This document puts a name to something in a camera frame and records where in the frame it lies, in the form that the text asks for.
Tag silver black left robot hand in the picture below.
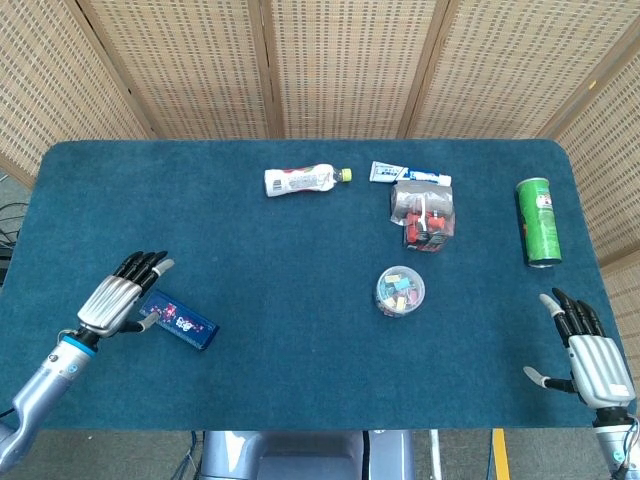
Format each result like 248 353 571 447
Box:
77 249 176 339

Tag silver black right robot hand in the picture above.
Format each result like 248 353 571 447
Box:
522 287 636 414

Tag blue cardboard glasses case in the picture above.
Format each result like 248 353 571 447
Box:
138 288 221 352

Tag woven wicker screen panel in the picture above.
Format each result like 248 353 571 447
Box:
0 0 156 189
74 0 284 141
399 0 640 141
537 29 640 271
599 259 640 361
259 0 449 141

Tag green chips can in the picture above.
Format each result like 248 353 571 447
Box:
514 176 564 270

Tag blue table cloth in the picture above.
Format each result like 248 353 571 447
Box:
0 138 636 431

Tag clear box with red items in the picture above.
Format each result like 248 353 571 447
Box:
402 187 459 254

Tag clear round jar binder clips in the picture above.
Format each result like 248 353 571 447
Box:
373 265 427 318

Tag plastic bottle with white label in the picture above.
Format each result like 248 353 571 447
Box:
263 162 354 199

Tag grey robot torso base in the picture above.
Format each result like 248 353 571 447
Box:
198 429 416 480

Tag white blue toothpaste tube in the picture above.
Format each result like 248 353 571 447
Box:
368 160 453 187

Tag black floor cable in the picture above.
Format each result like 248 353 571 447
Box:
0 199 29 281

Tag blue cable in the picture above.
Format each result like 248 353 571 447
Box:
172 430 209 480

